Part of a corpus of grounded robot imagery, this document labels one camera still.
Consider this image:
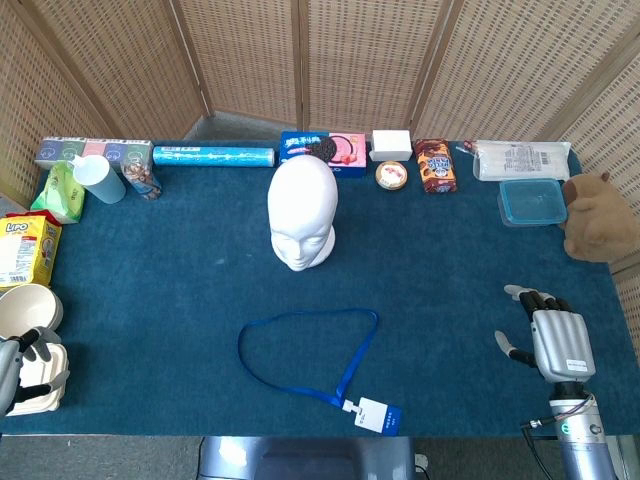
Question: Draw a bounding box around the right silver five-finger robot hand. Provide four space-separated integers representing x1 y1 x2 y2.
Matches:
494 283 598 385

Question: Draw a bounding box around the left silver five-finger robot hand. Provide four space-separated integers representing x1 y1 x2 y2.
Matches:
0 327 69 417

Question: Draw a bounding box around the blue lanyard with badge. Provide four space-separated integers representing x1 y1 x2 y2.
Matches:
237 308 403 435

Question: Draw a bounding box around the white takeaway lunch box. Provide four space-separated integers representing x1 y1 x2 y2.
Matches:
6 341 71 417

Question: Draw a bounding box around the cream bowl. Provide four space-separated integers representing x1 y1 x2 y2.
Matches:
0 283 65 345

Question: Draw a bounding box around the brown plush toy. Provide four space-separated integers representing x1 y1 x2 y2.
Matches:
558 171 640 265

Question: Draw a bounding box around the yellow Lipo biscuit pack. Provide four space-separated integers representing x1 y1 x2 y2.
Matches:
0 210 64 292

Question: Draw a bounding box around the clear container with blue lid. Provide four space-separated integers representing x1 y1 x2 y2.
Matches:
496 178 569 229

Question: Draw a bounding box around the green snack bag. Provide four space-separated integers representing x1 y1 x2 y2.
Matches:
30 162 87 225

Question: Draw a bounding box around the clear bag of white goods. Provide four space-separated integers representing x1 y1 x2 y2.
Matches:
472 140 573 182

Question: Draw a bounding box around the blue-green tablecloth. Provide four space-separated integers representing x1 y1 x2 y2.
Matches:
0 139 640 439

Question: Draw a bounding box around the pale blue cup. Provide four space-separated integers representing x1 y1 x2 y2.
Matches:
72 154 128 205

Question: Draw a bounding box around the brown cookie packet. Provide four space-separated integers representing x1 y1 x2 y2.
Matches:
413 138 459 196

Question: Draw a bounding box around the clear jar of biscuit sticks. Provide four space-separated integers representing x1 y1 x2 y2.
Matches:
121 155 164 202

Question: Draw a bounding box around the multicolour tea box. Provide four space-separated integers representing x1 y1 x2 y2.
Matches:
34 136 155 174

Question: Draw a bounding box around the round tin with yellow lid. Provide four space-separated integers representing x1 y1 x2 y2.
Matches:
375 160 409 192

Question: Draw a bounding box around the small white box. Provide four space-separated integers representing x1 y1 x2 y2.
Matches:
369 129 414 163

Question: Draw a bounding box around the grey robot torso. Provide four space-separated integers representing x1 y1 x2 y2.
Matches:
197 435 419 480

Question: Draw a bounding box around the blue and pink Oreo box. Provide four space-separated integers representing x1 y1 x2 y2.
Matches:
278 130 368 180

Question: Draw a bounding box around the white foam mannequin head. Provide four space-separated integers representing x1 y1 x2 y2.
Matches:
266 154 340 273

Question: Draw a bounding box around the blue rolled tube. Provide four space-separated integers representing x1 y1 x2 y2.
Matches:
152 144 277 169

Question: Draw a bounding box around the woven bamboo folding screen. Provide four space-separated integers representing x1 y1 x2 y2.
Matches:
0 0 640 361

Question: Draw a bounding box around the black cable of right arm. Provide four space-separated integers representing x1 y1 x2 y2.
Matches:
519 417 569 480

